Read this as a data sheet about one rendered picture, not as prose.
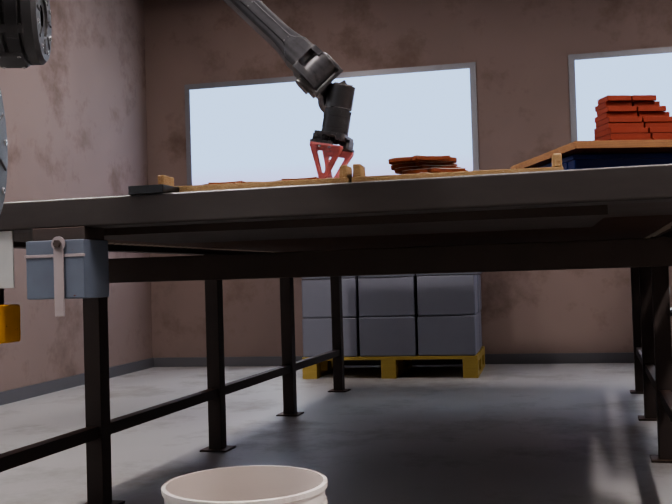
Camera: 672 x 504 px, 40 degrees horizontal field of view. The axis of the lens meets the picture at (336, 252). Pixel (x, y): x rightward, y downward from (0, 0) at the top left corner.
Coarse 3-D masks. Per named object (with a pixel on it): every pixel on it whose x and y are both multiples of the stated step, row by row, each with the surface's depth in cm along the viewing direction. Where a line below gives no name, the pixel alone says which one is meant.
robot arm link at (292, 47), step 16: (224, 0) 196; (240, 0) 192; (256, 0) 192; (240, 16) 196; (256, 16) 191; (272, 16) 192; (272, 32) 191; (288, 32) 191; (288, 48) 190; (304, 48) 190; (288, 64) 192; (304, 64) 191; (320, 64) 190; (320, 80) 191
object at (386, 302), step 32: (320, 288) 671; (352, 288) 666; (384, 288) 661; (416, 288) 669; (448, 288) 650; (480, 288) 718; (320, 320) 670; (352, 320) 665; (384, 320) 660; (416, 320) 664; (448, 320) 650; (480, 320) 709; (320, 352) 670; (352, 352) 665; (384, 352) 659; (416, 352) 658; (448, 352) 650; (480, 352) 680
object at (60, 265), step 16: (48, 240) 188; (64, 240) 186; (80, 240) 186; (96, 240) 190; (32, 256) 188; (48, 256) 187; (64, 256) 186; (80, 256) 186; (96, 256) 190; (32, 272) 188; (48, 272) 187; (64, 272) 186; (80, 272) 185; (96, 272) 190; (32, 288) 188; (48, 288) 187; (64, 288) 186; (80, 288) 185; (96, 288) 189; (64, 304) 186
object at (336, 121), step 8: (328, 112) 192; (336, 112) 191; (344, 112) 191; (328, 120) 192; (336, 120) 191; (344, 120) 192; (328, 128) 191; (336, 128) 191; (344, 128) 192; (320, 136) 189; (336, 136) 189; (344, 136) 189; (336, 144) 194
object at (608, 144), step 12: (576, 144) 216; (588, 144) 216; (600, 144) 217; (612, 144) 217; (624, 144) 217; (636, 144) 218; (648, 144) 218; (660, 144) 218; (540, 156) 240; (564, 156) 231; (516, 168) 260
